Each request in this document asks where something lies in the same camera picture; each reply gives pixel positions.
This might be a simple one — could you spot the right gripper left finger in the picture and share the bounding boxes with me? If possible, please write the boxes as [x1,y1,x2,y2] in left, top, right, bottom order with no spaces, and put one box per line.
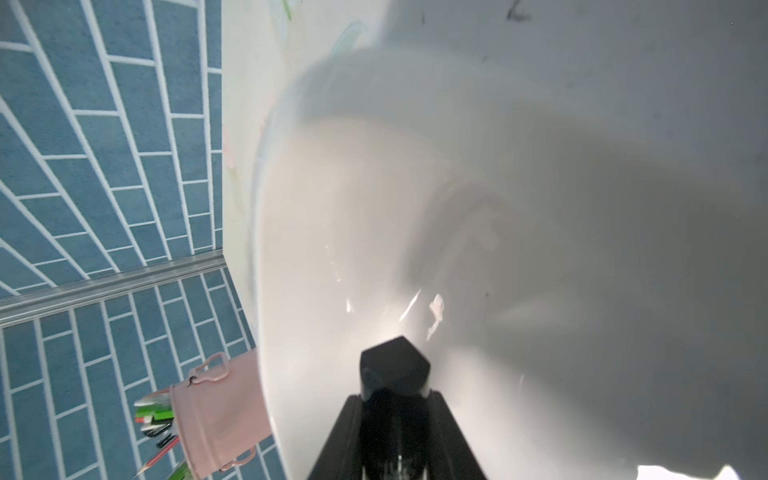
[308,395,363,480]

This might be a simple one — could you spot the white plastic storage box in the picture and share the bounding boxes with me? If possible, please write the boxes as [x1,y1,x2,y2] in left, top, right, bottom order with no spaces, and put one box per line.
[252,49,767,479]

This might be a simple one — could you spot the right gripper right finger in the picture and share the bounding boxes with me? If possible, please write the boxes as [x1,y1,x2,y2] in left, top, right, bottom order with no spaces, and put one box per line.
[428,390,487,480]

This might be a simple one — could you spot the pink pen holder bucket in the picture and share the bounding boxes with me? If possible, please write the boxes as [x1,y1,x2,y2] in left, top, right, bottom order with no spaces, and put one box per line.
[169,350,271,479]

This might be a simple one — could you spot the black lipstick tube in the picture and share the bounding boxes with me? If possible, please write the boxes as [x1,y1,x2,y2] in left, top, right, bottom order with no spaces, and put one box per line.
[360,336,430,479]

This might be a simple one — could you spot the pens in bucket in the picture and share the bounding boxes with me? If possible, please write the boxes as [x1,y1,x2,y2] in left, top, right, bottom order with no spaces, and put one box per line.
[133,387,181,478]

